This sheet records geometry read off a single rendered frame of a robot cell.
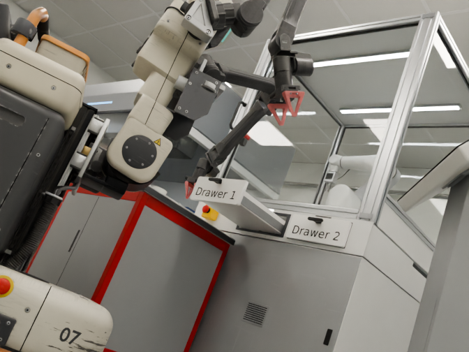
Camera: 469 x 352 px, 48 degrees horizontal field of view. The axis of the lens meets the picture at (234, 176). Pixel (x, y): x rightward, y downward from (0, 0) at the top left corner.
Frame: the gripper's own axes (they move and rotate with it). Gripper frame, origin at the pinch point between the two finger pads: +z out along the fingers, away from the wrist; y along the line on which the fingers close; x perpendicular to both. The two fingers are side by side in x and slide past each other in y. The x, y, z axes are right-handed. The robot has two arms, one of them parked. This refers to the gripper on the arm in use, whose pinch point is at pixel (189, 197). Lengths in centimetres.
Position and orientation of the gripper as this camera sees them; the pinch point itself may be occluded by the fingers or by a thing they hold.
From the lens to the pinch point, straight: 247.0
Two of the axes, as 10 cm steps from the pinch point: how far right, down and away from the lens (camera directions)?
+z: -3.5, 8.9, -2.8
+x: -4.3, -4.2, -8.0
